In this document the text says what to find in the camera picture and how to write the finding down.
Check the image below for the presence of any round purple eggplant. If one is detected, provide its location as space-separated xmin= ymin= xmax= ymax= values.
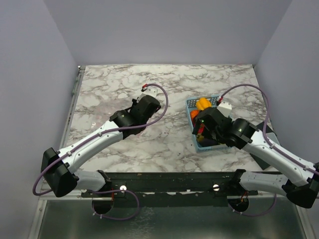
xmin=196 ymin=134 xmax=219 ymax=147

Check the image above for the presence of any clear zip top bag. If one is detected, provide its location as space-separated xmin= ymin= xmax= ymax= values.
xmin=69 ymin=99 xmax=131 ymax=141

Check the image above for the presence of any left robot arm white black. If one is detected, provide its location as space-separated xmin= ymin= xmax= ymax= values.
xmin=41 ymin=95 xmax=160 ymax=197

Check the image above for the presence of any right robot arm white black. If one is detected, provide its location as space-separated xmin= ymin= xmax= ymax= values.
xmin=192 ymin=107 xmax=319 ymax=209

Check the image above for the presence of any red tomato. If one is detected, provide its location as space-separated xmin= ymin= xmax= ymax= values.
xmin=196 ymin=124 xmax=205 ymax=134

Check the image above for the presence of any small orange fruit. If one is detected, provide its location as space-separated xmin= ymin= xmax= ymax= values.
xmin=190 ymin=110 xmax=199 ymax=121

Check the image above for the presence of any yellow bell pepper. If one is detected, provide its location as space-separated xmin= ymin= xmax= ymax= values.
xmin=195 ymin=98 xmax=212 ymax=111

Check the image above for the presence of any light blue plastic basket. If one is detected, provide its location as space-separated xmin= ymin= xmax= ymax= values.
xmin=184 ymin=95 xmax=232 ymax=153

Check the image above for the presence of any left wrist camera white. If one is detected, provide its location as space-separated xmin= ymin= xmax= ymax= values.
xmin=138 ymin=86 xmax=158 ymax=100

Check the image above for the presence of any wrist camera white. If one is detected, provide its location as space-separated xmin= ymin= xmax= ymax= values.
xmin=216 ymin=98 xmax=232 ymax=117
xmin=138 ymin=86 xmax=158 ymax=100

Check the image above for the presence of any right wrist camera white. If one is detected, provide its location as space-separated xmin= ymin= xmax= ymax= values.
xmin=216 ymin=98 xmax=232 ymax=117

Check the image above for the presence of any black mounting rail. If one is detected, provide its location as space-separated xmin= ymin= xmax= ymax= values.
xmin=81 ymin=170 xmax=246 ymax=207

